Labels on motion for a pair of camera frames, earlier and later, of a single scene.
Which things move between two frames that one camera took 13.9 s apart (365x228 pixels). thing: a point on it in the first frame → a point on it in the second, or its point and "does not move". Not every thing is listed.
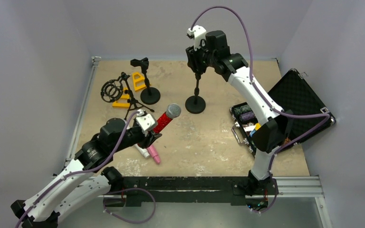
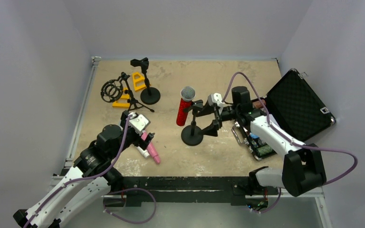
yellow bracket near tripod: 125,96 does not move
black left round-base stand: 150,95 does not move
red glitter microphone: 173,111 → 187,94
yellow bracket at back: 139,80 does not move
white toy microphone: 144,151 does not move
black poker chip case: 295,96 does not move
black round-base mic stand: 196,104 → 192,135
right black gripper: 196,61 → 217,116
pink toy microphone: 154,153 does not move
